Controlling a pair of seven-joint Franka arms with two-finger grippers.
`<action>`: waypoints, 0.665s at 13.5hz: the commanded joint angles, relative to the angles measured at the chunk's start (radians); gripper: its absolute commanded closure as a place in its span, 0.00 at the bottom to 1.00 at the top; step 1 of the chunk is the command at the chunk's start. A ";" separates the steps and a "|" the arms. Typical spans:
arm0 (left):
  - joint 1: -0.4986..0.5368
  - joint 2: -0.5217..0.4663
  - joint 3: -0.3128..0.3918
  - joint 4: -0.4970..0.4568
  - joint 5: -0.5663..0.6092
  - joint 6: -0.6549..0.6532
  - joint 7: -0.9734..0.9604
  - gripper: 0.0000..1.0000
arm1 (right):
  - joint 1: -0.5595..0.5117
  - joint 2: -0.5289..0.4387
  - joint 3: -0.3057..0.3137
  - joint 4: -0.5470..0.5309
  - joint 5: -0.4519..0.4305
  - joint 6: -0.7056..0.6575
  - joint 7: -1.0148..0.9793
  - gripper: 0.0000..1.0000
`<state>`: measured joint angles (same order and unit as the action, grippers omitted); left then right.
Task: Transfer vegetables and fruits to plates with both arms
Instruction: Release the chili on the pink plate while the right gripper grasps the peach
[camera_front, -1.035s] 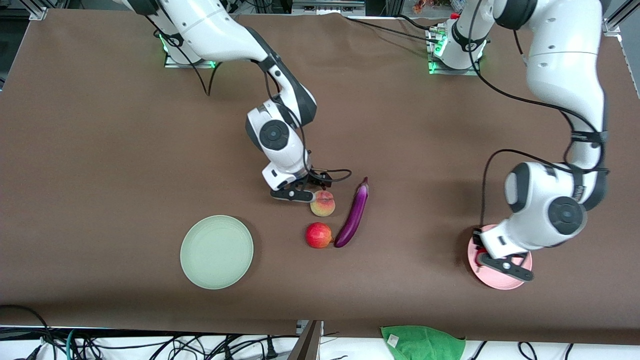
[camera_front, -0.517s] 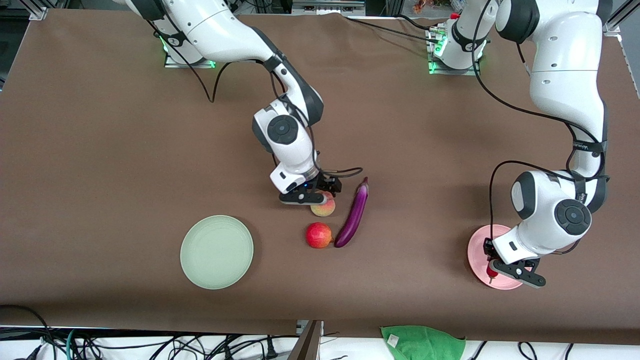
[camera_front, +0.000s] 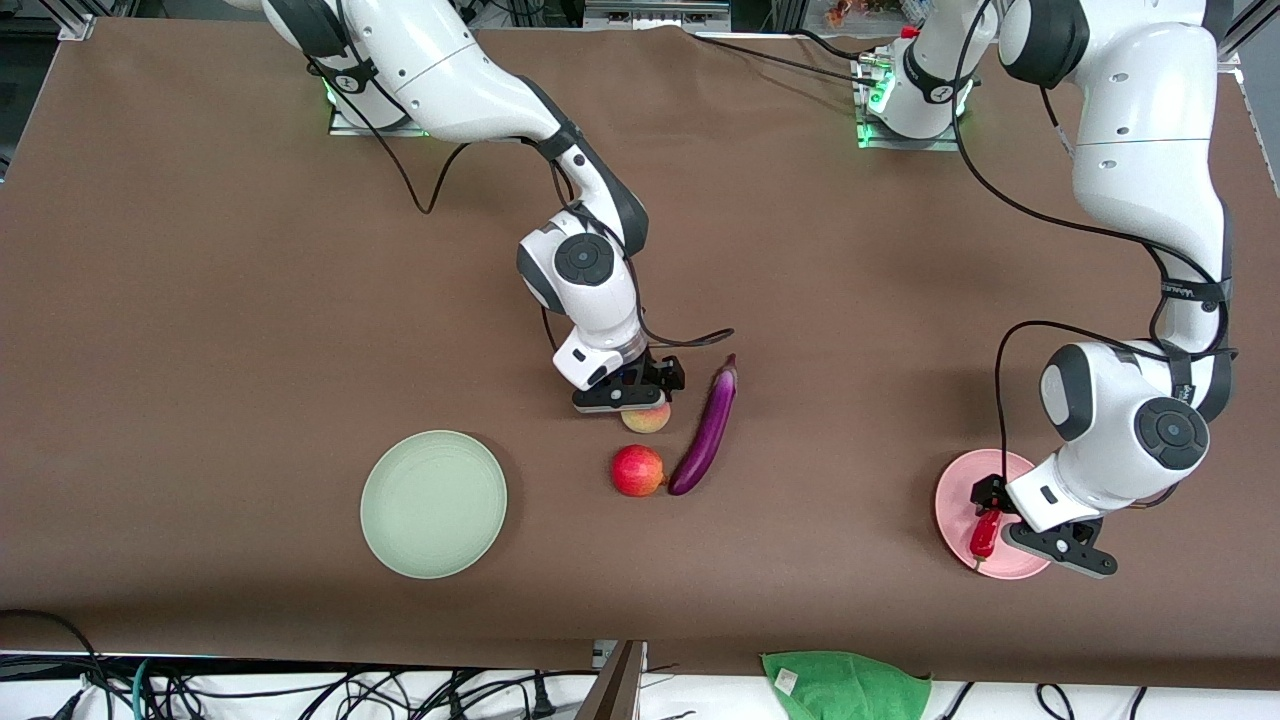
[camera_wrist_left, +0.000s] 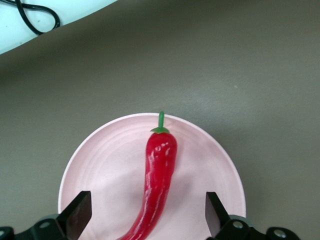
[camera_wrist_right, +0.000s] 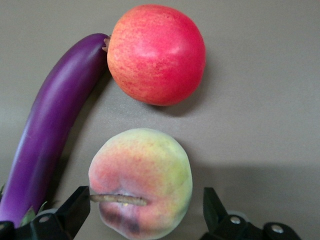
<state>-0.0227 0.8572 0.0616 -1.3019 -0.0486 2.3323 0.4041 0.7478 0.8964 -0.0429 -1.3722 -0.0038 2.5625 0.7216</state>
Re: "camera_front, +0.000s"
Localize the red chili pepper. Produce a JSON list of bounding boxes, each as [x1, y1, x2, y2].
[[968, 508, 1002, 573]]

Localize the long purple eggplant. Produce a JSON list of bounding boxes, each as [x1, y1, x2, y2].
[[667, 354, 739, 497]]

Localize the red pomegranate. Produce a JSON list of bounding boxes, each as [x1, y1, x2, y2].
[[611, 445, 668, 498]]

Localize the pink round plate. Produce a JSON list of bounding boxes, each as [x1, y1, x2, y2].
[[934, 449, 1056, 581]]

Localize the mint green round plate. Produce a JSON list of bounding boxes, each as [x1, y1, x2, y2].
[[360, 430, 508, 580]]

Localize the green towel cloth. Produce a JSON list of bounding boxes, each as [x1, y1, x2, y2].
[[761, 651, 933, 720]]

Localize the large table cover sheet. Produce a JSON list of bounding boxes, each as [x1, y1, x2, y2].
[[0, 15, 1280, 691]]

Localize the grey metal device box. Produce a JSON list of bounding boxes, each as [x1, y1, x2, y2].
[[585, 0, 731, 29]]

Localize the orange toy pile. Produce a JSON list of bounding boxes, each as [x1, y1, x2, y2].
[[826, 0, 906, 26]]

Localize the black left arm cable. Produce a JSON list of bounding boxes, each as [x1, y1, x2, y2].
[[950, 0, 1236, 481]]

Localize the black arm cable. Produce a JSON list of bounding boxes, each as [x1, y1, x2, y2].
[[950, 0, 1236, 481], [305, 55, 736, 351]]

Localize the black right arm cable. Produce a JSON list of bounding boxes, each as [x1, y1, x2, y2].
[[305, 55, 736, 351]]

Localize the grey brown board post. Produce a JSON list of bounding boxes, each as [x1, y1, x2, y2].
[[575, 640, 648, 720]]

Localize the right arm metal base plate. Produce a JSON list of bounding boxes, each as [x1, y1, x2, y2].
[[328, 95, 433, 138]]

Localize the black cable across table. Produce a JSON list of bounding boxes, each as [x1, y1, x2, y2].
[[690, 30, 881, 86]]

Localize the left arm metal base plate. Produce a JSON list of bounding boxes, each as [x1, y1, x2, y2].
[[855, 50, 963, 153]]

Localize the black tangled floor cable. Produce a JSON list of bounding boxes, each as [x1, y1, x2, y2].
[[150, 665, 601, 720]]

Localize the aluminium frame rail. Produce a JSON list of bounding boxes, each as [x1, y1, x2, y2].
[[1215, 0, 1280, 196]]

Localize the black looped floor cable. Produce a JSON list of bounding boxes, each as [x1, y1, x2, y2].
[[0, 608, 113, 720]]

